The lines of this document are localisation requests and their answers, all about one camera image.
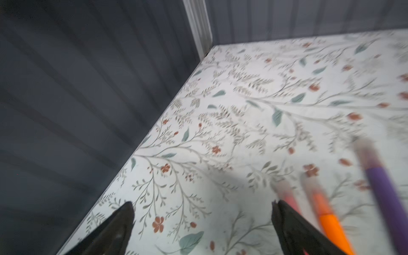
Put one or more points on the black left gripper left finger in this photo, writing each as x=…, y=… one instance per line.
x=111, y=237

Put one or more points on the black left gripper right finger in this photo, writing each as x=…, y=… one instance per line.
x=318, y=244

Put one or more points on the orange highlighter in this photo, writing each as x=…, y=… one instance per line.
x=324, y=213

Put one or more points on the pink highlighter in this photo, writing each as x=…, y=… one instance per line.
x=288, y=197

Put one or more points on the purple highlighter pen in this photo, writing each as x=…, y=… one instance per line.
x=389, y=204

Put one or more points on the aluminium enclosure frame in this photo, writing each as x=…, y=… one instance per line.
x=200, y=25

